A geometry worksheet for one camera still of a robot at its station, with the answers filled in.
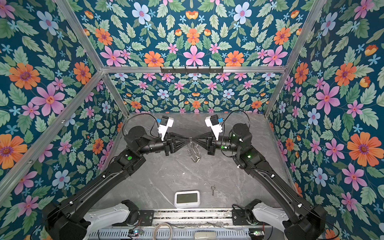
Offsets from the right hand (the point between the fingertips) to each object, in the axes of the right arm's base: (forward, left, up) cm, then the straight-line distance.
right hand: (194, 138), depth 59 cm
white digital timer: (-13, +5, -36) cm, 39 cm away
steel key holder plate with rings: (-4, +1, -3) cm, 5 cm away
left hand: (-2, +2, +2) cm, 3 cm away
